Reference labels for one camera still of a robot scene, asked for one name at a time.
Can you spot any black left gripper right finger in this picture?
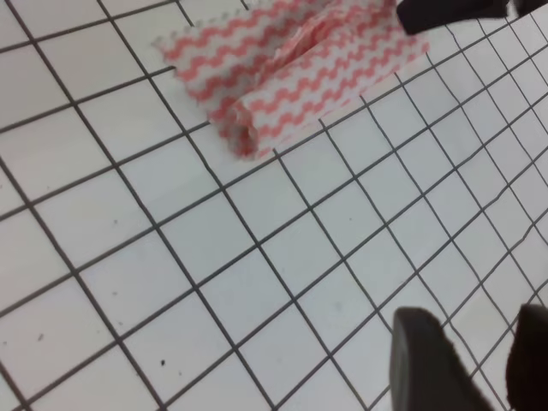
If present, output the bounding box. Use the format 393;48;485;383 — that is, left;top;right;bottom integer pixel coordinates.
506;304;547;411

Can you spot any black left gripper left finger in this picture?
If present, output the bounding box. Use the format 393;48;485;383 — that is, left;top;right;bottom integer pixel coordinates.
390;307;492;411

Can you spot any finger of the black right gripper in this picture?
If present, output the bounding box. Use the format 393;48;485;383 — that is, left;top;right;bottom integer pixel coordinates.
396;0;507;35
513;0;547;17

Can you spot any white black grid tablecloth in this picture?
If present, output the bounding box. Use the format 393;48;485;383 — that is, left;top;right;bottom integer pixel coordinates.
1;1;547;410

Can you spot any pink white wavy striped towel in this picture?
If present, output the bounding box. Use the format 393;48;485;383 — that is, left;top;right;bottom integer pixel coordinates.
154;1;429;158

